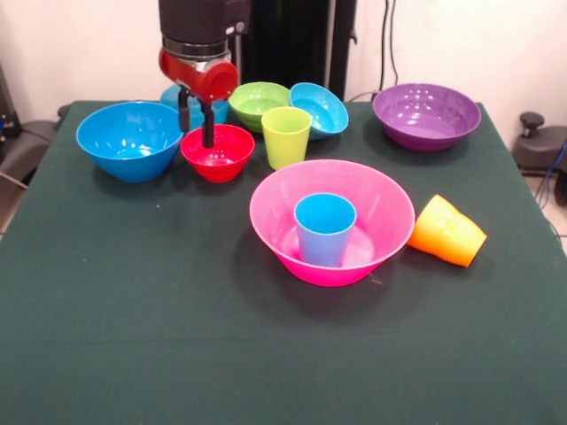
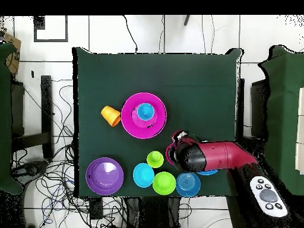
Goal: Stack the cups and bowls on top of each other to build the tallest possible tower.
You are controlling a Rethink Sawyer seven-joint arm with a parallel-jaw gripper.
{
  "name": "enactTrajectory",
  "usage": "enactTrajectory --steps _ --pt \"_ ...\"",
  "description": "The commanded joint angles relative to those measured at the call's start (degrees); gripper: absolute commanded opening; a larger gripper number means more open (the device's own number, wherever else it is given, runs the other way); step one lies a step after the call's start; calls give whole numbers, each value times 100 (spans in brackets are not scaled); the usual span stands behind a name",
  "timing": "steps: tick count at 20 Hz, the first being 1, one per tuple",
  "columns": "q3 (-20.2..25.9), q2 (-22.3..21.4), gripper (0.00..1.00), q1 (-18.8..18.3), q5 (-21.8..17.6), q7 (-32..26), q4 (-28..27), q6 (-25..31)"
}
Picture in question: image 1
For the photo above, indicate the small cyan bowl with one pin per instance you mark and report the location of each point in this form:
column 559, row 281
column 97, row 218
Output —
column 323, row 110

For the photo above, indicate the black equipment case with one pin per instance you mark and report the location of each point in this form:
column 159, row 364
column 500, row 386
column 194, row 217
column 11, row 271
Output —
column 5, row 110

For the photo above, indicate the large blue bowl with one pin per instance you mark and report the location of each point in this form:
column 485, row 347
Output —
column 128, row 146

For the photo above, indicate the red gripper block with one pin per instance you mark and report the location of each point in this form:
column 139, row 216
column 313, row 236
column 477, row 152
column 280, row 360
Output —
column 208, row 82

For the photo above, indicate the dark grey machine base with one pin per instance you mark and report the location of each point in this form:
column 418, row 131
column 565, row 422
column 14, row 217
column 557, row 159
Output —
column 540, row 150
column 26, row 146

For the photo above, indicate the large pink bowl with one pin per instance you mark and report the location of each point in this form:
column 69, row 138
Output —
column 376, row 195

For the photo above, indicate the small green bowl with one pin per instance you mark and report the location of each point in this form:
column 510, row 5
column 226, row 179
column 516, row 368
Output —
column 254, row 99

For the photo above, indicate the small red bowl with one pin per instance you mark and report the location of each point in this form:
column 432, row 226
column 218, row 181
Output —
column 217, row 164

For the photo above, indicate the black pedestal column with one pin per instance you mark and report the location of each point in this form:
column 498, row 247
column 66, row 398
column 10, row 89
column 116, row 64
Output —
column 292, row 44

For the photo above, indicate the large purple bowl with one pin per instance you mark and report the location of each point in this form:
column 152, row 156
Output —
column 425, row 119

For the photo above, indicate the blue cup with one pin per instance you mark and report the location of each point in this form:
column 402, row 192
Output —
column 325, row 239

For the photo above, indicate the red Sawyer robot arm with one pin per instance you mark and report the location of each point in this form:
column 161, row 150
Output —
column 190, row 22

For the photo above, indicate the small blue bowl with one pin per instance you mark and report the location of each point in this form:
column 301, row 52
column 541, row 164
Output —
column 220, row 113

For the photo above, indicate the dark green tablecloth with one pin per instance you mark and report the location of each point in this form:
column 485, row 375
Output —
column 133, row 288

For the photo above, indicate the green cup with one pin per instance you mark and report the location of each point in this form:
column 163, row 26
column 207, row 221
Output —
column 285, row 146

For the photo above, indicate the orange cup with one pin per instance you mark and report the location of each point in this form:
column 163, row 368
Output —
column 434, row 223
column 469, row 245

